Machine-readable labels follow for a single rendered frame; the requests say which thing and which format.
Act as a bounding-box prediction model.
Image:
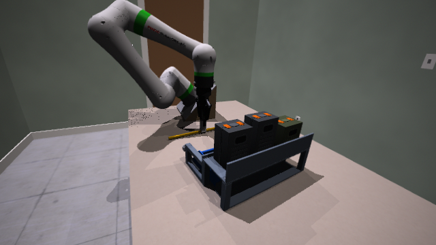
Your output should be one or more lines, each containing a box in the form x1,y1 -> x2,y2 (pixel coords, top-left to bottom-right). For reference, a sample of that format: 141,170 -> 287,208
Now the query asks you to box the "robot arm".
88,0 -> 216,109

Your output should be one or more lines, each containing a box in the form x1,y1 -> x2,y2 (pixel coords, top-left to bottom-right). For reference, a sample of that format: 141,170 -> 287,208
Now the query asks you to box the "olive green tool case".
274,115 -> 302,146

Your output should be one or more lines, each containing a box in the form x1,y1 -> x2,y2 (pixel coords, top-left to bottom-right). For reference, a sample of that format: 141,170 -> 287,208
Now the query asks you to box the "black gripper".
196,88 -> 212,132

